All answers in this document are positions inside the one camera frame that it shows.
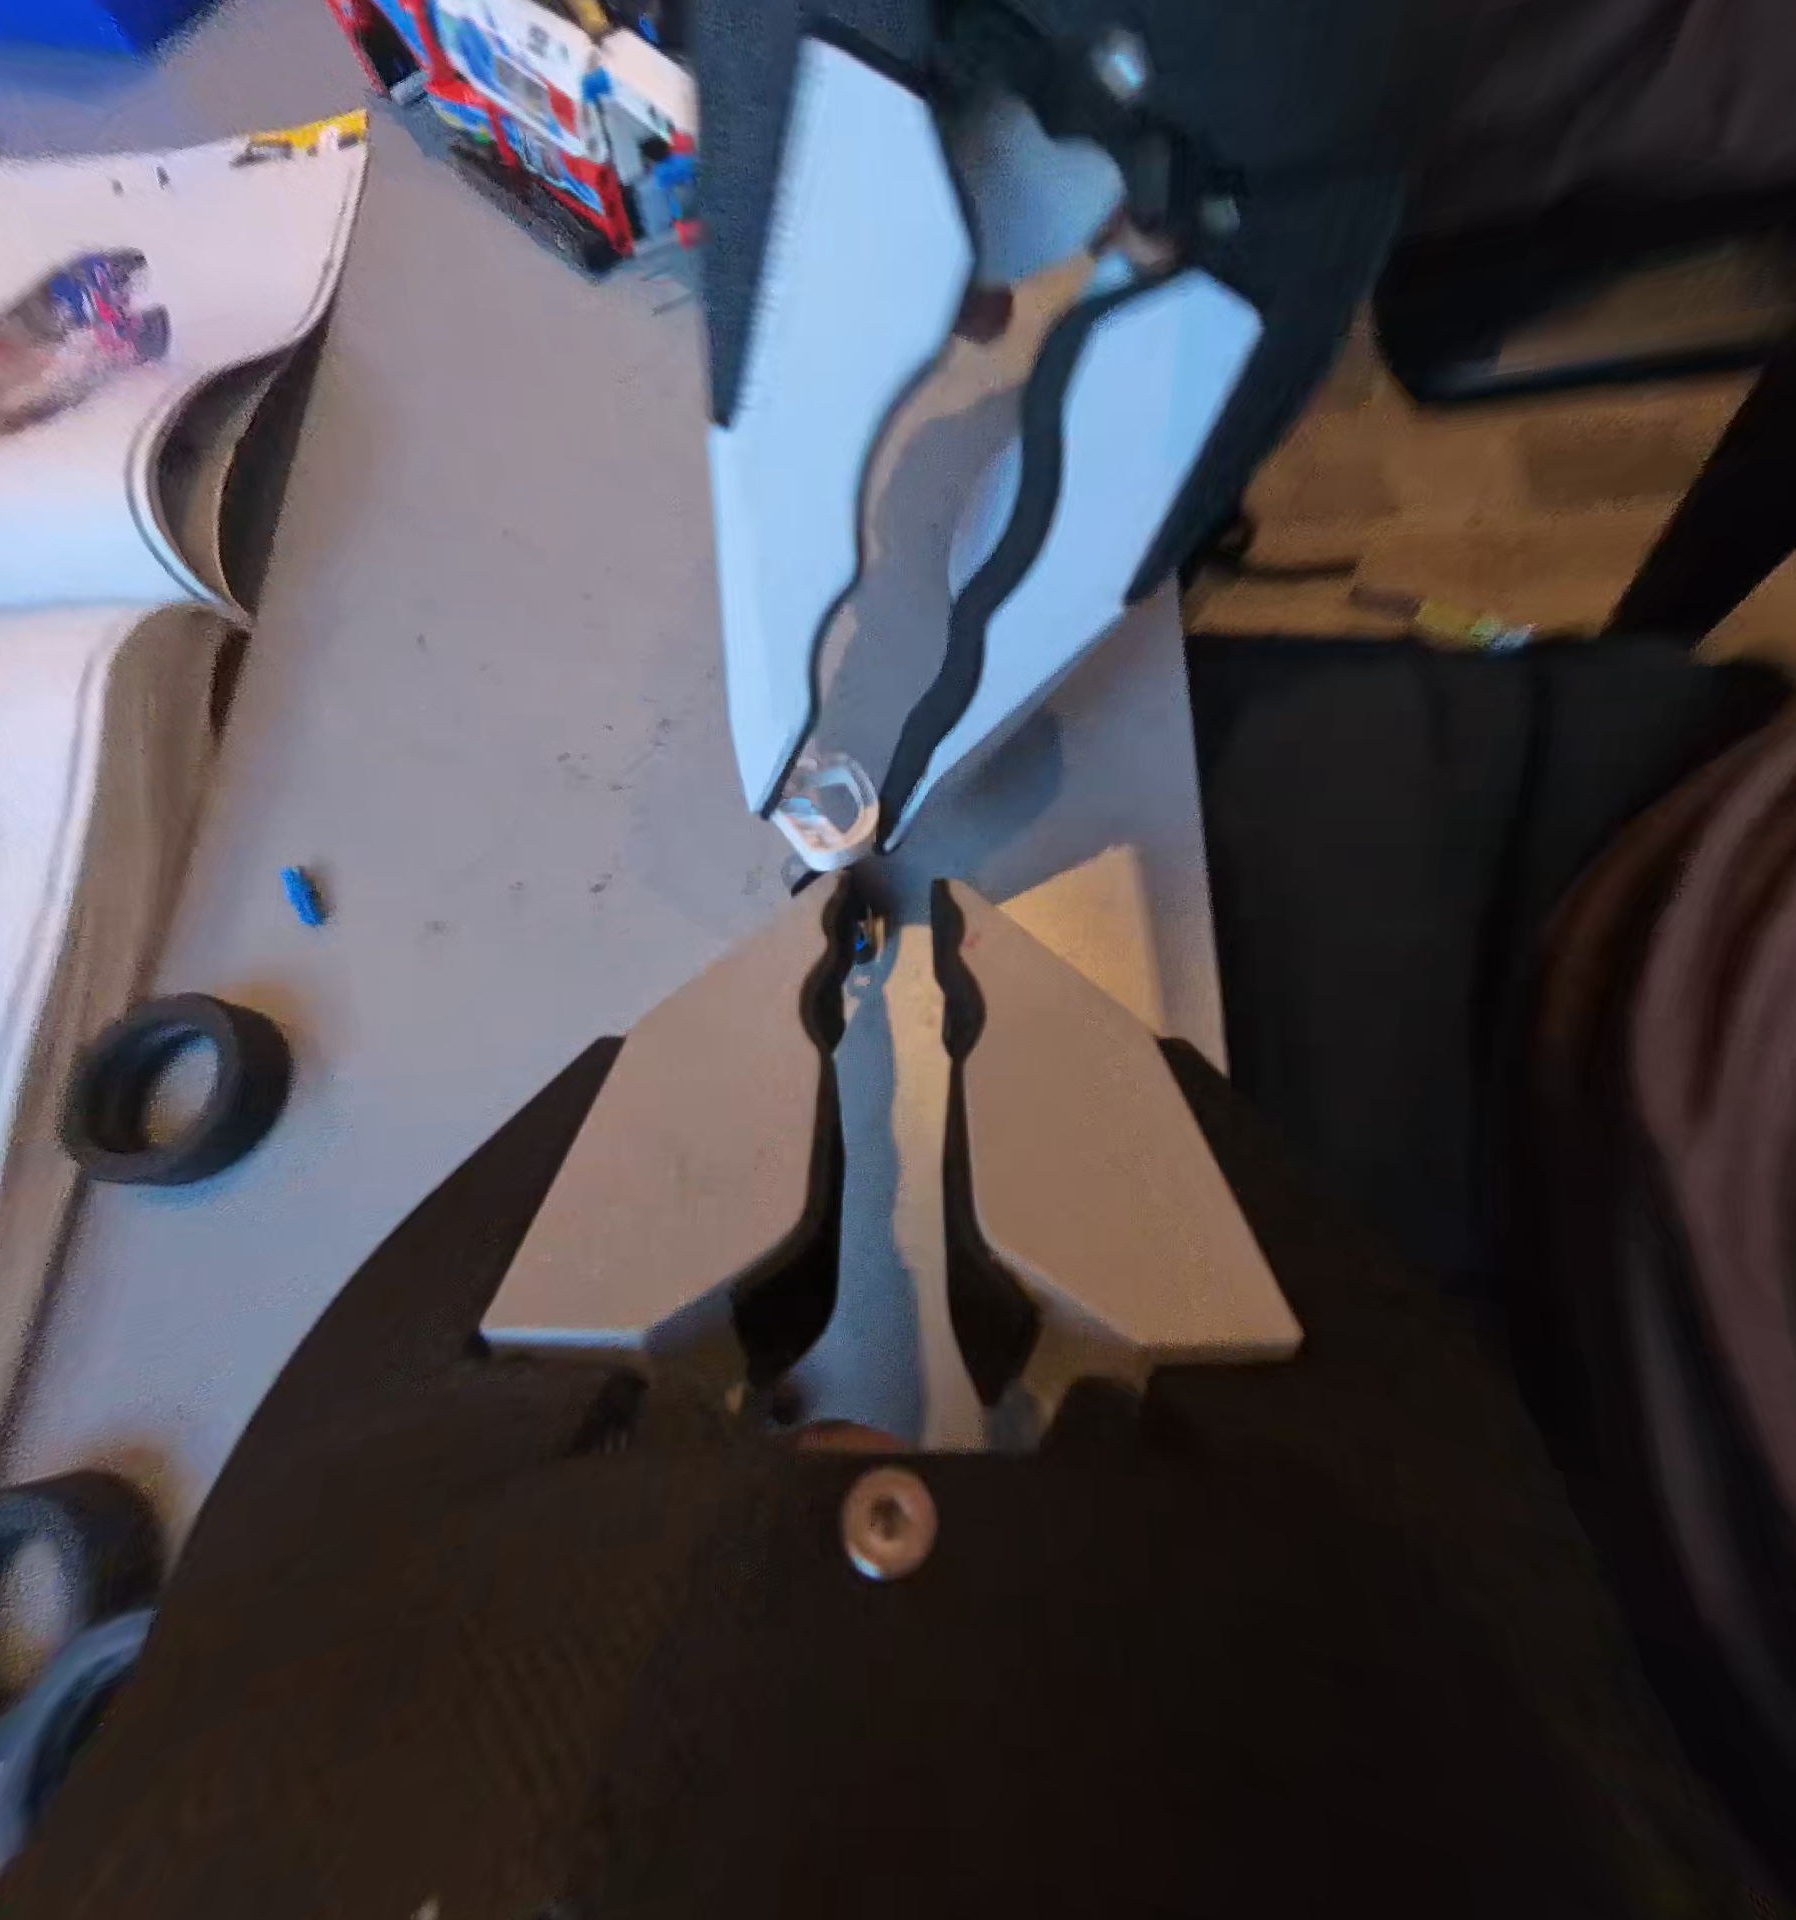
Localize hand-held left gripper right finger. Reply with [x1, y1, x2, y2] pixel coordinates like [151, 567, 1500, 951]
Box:
[931, 877, 1306, 1410]

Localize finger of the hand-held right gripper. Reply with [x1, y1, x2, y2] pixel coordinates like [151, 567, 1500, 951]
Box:
[876, 271, 1270, 850]
[705, 34, 984, 822]

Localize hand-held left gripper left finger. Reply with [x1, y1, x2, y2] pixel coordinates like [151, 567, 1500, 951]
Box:
[477, 873, 851, 1389]

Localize white curved frame brick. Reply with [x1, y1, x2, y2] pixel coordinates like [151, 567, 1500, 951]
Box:
[765, 753, 889, 890]

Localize person's right forearm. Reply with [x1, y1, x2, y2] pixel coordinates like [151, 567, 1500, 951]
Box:
[1414, 0, 1796, 241]

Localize grey desk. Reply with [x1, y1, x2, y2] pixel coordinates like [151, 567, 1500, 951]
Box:
[0, 0, 1233, 1920]

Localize red white toy car model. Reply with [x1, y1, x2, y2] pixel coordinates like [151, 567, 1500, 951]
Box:
[325, 0, 704, 279]

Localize person's black pants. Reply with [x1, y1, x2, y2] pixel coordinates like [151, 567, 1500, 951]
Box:
[1183, 631, 1796, 1307]

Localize black metal leg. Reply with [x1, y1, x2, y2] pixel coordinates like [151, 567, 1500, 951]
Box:
[1604, 283, 1796, 652]

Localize person's brown shirt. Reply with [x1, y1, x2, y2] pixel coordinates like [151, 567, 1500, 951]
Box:
[1520, 675, 1796, 1847]

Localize open instruction booklet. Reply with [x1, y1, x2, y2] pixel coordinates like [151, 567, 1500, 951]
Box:
[0, 111, 378, 1381]

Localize blue plastic bin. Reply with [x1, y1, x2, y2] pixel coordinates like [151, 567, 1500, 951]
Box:
[0, 0, 199, 62]

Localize yellow black cable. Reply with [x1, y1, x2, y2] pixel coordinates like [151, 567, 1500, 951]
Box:
[1346, 580, 1542, 653]

